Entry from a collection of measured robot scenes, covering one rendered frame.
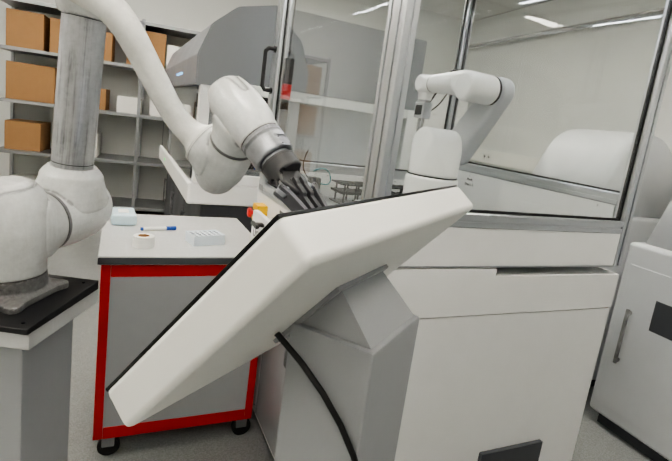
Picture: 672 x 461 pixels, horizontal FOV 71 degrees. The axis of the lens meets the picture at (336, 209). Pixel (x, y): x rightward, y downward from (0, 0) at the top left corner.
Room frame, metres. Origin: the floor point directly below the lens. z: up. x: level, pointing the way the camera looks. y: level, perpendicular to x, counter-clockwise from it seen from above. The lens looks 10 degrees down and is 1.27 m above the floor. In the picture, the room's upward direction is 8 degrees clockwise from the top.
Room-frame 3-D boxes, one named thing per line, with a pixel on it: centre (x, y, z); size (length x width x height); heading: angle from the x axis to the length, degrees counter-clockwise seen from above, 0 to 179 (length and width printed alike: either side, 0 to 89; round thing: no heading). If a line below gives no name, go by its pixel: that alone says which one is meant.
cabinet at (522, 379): (1.77, -0.30, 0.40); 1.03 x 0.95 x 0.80; 25
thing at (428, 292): (1.77, -0.30, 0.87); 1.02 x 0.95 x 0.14; 25
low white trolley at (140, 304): (1.85, 0.60, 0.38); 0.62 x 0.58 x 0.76; 25
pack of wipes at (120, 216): (1.90, 0.87, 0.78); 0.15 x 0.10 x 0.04; 28
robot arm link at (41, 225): (1.06, 0.74, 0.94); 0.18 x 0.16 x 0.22; 172
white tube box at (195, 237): (1.76, 0.48, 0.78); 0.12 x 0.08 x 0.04; 130
